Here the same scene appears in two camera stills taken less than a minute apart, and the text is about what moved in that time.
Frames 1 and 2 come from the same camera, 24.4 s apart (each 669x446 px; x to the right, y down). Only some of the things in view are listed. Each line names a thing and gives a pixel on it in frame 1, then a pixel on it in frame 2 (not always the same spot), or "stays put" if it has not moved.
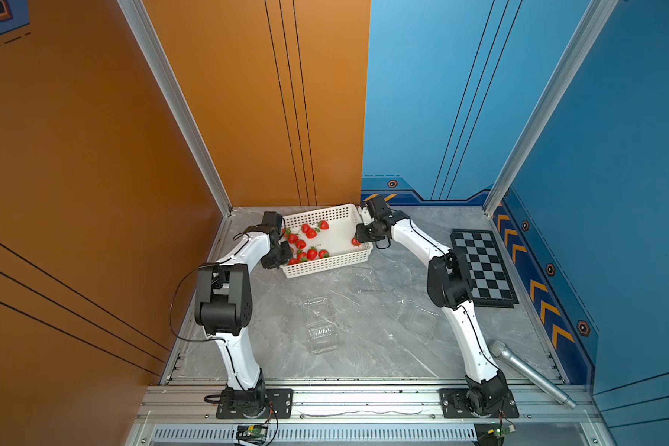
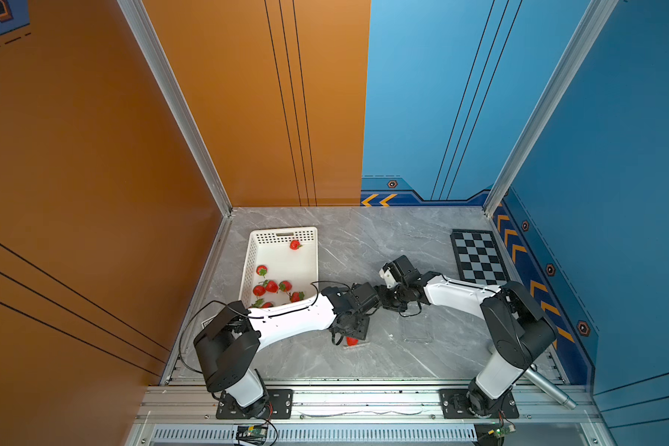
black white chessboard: [488, 277] stays put
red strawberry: [311, 233] → [271, 286]
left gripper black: [288, 254] → [361, 333]
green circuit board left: [255, 434] stays put
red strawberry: [312, 254] → [296, 296]
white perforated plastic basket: [323, 240] → [281, 268]
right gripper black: [360, 234] → [381, 289]
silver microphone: [500, 350] stays put
